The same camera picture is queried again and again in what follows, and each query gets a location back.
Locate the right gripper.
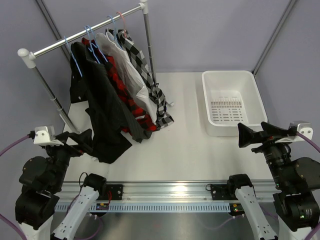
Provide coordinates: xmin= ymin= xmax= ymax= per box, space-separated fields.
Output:
xmin=238 ymin=121 xmax=295 ymax=188

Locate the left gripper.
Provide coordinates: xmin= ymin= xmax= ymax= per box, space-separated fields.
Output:
xmin=46 ymin=128 xmax=93 ymax=190

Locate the dark pinstriped shirt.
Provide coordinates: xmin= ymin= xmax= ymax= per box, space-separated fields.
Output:
xmin=107 ymin=62 xmax=153 ymax=144

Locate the plain black shirt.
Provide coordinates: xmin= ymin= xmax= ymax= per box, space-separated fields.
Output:
xmin=69 ymin=42 xmax=132 ymax=164

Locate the blue hanger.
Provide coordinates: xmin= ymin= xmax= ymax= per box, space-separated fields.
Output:
xmin=86 ymin=25 xmax=101 ymax=64
xmin=63 ymin=36 xmax=83 ymax=77
xmin=107 ymin=15 xmax=122 ymax=50
xmin=84 ymin=25 xmax=108 ymax=64

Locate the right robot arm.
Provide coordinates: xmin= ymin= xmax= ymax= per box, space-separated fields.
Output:
xmin=226 ymin=121 xmax=320 ymax=240

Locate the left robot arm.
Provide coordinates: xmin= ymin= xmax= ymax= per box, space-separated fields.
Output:
xmin=15 ymin=125 xmax=108 ymax=240

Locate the red black plaid shirt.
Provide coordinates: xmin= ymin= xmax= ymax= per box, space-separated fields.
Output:
xmin=81 ymin=37 xmax=158 ymax=132

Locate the white shirt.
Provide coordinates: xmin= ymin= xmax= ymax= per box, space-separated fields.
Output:
xmin=95 ymin=33 xmax=157 ymax=123

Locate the grey black checked shirt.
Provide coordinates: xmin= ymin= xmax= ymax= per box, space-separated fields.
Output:
xmin=105 ymin=28 xmax=174 ymax=129

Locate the pink hanger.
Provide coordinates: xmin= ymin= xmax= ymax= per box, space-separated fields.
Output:
xmin=116 ymin=11 xmax=129 ymax=38

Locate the white plastic basket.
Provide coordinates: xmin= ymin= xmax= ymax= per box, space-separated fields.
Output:
xmin=201 ymin=70 xmax=268 ymax=137

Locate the metal clothes rack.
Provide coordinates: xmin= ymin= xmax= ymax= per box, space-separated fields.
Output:
xmin=17 ymin=0 xmax=175 ymax=133

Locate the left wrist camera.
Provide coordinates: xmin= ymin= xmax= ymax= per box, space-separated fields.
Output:
xmin=33 ymin=125 xmax=64 ymax=147

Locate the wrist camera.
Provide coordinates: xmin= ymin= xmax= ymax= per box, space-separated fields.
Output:
xmin=276 ymin=121 xmax=314 ymax=144
xmin=33 ymin=125 xmax=64 ymax=147

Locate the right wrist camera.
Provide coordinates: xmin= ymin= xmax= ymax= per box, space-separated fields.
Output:
xmin=276 ymin=121 xmax=314 ymax=144

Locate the aluminium rail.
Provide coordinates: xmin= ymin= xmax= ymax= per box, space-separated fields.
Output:
xmin=57 ymin=180 xmax=278 ymax=203

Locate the perforated cable duct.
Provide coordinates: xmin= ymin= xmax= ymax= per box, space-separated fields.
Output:
xmin=53 ymin=201 xmax=232 ymax=213

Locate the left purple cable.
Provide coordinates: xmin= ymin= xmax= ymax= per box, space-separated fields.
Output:
xmin=0 ymin=133 xmax=36 ymax=240

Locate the purple cable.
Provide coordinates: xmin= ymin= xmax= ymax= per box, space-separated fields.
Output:
xmin=296 ymin=132 xmax=320 ymax=240
xmin=0 ymin=133 xmax=36 ymax=240

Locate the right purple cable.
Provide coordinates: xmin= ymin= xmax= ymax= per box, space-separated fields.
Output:
xmin=296 ymin=132 xmax=320 ymax=240

